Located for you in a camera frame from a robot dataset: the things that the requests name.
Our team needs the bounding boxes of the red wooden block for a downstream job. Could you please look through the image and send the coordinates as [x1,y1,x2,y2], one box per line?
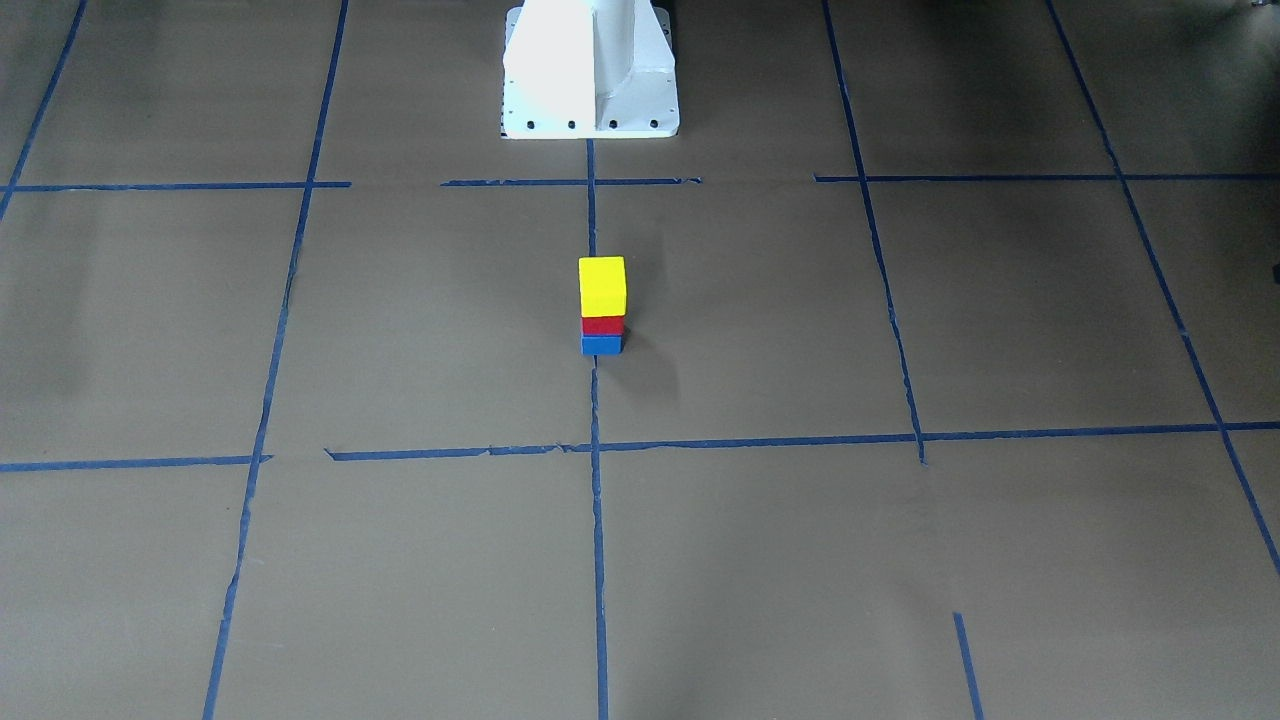
[580,315,625,337]

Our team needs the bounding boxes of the yellow wooden block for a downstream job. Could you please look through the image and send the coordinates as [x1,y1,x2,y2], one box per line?
[579,256,628,318]

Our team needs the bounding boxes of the blue wooden block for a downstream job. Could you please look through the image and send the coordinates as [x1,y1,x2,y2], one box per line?
[580,334,625,356]

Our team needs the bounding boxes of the white pedestal column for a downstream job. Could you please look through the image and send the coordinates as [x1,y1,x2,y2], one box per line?
[500,1,681,140]

